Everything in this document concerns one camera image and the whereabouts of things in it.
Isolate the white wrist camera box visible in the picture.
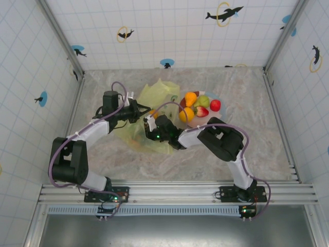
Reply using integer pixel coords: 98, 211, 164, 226
143, 114, 158, 129
124, 92, 135, 107

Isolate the red toy strawberry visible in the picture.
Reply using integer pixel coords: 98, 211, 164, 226
194, 106, 209, 118

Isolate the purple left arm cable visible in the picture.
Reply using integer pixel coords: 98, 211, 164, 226
48, 81, 129, 190

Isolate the green toy pear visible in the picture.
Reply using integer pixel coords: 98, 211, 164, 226
193, 95, 210, 108

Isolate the large yellow-orange toy orange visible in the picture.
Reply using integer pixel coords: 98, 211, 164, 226
178, 107, 195, 123

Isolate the yellow-green plastic bag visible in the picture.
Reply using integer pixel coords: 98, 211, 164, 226
114, 78, 180, 155

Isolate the right controller board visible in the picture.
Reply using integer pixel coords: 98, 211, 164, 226
238, 204, 257, 220

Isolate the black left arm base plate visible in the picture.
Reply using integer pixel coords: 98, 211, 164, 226
84, 185, 130, 204

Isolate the round pale plate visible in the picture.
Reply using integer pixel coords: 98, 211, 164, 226
179, 90, 227, 129

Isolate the aluminium mounting rail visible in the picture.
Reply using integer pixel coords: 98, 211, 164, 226
38, 180, 318, 205

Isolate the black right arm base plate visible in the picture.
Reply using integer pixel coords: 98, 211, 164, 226
220, 185, 267, 203

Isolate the black dolphin yellow ring sticker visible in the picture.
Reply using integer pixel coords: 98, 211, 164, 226
205, 2, 244, 28

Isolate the left controller board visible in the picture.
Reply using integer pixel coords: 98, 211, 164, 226
96, 203, 121, 220

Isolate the controller board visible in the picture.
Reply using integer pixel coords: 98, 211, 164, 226
96, 203, 121, 220
238, 204, 257, 220

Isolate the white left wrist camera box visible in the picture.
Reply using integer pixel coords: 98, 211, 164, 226
124, 92, 135, 107

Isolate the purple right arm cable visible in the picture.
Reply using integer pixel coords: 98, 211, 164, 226
154, 101, 272, 221

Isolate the orange-yellow toy pear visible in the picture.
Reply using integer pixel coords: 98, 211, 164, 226
184, 92, 198, 108

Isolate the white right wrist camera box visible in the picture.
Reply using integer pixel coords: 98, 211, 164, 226
143, 114, 158, 129

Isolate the aluminium frame post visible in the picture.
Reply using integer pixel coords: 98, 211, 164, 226
38, 0, 85, 78
263, 0, 309, 73

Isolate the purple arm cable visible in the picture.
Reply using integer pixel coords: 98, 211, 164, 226
48, 81, 129, 190
154, 101, 272, 221

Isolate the white slotted cable duct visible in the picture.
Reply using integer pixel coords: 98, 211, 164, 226
47, 205, 258, 216

